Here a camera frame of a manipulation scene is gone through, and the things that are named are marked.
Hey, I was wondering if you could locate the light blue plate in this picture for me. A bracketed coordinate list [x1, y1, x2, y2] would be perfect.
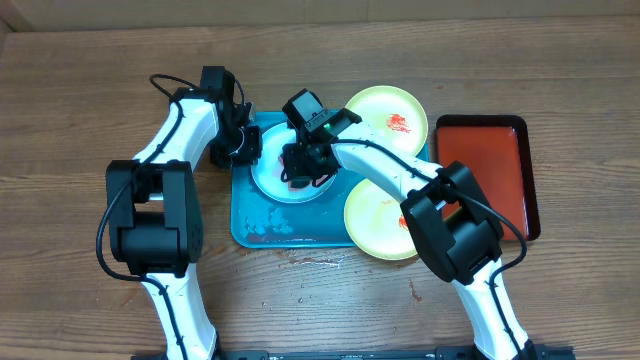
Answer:
[251, 123, 335, 203]

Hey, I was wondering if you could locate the yellow-green plate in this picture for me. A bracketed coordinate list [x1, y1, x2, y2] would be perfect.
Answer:
[344, 180, 417, 261]
[346, 85, 429, 155]

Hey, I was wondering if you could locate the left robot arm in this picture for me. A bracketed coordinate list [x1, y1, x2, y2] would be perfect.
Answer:
[96, 66, 262, 359]

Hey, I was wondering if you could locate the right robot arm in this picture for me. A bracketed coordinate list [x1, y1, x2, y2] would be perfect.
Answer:
[281, 89, 537, 359]

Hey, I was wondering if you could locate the teal plastic tray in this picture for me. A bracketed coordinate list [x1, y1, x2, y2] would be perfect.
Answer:
[229, 109, 434, 250]

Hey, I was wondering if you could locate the red and black tray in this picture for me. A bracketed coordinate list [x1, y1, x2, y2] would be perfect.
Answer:
[433, 114, 541, 241]

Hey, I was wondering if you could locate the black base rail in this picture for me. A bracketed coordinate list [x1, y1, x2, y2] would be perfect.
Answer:
[131, 344, 576, 360]

